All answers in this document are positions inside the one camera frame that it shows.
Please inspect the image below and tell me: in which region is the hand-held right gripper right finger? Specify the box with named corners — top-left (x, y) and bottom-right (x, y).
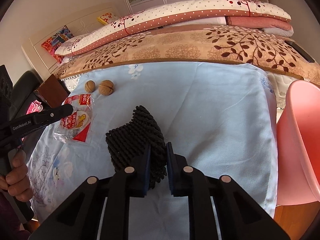
top-left (166, 142), bottom-right (288, 240)

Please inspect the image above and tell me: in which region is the red white snack packet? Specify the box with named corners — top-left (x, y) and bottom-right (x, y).
top-left (54, 93), bottom-right (97, 145)

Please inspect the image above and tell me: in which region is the person's left hand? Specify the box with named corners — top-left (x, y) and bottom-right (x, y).
top-left (0, 150), bottom-right (33, 202)

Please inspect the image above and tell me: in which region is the colourful printed pillow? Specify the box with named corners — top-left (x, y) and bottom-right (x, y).
top-left (41, 25), bottom-right (75, 63)

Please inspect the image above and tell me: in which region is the light blue floral cloth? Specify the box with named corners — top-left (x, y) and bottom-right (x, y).
top-left (26, 62), bottom-right (278, 240)

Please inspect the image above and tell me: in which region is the white bed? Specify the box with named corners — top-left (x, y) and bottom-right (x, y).
top-left (21, 1), bottom-right (320, 110)

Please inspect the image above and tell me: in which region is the pink dotted cloth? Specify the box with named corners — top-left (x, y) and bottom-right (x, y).
top-left (26, 99), bottom-right (44, 117)

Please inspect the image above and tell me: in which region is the yellow floral pillow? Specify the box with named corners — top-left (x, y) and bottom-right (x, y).
top-left (97, 12), bottom-right (119, 25)

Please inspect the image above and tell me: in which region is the black smartphone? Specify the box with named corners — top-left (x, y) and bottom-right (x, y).
top-left (291, 40), bottom-right (315, 63)

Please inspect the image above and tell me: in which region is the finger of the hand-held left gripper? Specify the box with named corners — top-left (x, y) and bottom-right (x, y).
top-left (32, 104), bottom-right (73, 127)

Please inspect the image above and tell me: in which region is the brown leaf-print blanket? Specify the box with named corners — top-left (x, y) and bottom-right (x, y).
top-left (54, 24), bottom-right (320, 85)

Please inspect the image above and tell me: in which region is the pink folded blanket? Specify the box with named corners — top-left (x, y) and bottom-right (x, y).
top-left (225, 16), bottom-right (293, 30)

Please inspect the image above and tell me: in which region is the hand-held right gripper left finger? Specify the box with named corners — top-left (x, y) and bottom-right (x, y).
top-left (30, 145), bottom-right (152, 240)

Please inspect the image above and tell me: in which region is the polka dot folded quilt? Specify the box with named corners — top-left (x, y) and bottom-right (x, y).
top-left (54, 0), bottom-right (292, 57)

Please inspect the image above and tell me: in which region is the pink plastic bucket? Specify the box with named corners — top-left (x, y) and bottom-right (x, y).
top-left (276, 80), bottom-right (320, 205)

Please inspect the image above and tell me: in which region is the black foam fruit net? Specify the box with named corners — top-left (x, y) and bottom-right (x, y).
top-left (105, 105), bottom-right (167, 190)

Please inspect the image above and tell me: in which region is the grey folded blanket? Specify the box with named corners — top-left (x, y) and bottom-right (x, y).
top-left (262, 26), bottom-right (294, 38)

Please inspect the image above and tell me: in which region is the black chair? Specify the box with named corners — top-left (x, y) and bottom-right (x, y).
top-left (11, 70), bottom-right (44, 120)

